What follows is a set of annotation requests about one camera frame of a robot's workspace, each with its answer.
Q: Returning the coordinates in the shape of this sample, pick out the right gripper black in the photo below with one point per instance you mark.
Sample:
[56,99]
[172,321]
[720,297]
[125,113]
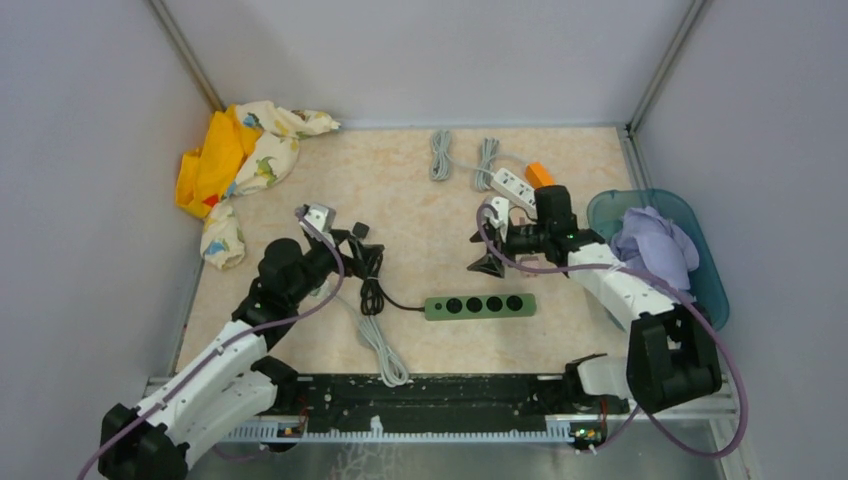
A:
[490,263]

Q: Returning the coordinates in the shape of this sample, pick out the white usb power strip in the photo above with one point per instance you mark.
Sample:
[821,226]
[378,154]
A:
[515,190]

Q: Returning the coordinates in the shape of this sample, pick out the purple cloth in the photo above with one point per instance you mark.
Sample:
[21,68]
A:
[650,242]

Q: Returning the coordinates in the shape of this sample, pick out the orange power strip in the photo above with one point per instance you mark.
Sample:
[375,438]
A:
[538,176]

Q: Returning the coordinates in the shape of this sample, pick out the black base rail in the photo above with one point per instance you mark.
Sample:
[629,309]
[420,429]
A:
[486,403]

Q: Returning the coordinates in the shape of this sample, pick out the black plug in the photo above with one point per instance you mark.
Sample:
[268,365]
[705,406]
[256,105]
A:
[360,230]

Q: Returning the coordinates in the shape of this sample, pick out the teal plastic bin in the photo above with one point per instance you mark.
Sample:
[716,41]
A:
[604,214]

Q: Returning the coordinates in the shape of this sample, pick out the green long power strip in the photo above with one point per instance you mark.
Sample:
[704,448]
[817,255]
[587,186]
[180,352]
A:
[480,307]

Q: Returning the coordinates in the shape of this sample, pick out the grey coiled cable small strip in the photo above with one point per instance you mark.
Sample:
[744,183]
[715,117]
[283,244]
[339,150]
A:
[391,369]

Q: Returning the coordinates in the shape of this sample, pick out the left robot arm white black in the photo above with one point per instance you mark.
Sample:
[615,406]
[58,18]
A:
[233,379]

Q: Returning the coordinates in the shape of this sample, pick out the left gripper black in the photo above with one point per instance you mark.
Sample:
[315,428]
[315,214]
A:
[355,265]

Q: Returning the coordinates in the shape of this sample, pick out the yellow dinosaur cloth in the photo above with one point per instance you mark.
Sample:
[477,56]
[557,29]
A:
[248,148]

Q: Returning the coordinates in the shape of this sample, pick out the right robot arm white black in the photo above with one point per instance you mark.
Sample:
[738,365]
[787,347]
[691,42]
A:
[670,358]

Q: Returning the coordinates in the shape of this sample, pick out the small white green-plug strip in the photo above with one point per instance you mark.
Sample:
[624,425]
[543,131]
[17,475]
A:
[323,291]

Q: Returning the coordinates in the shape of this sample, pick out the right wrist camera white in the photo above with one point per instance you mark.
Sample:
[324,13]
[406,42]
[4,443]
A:
[496,215]

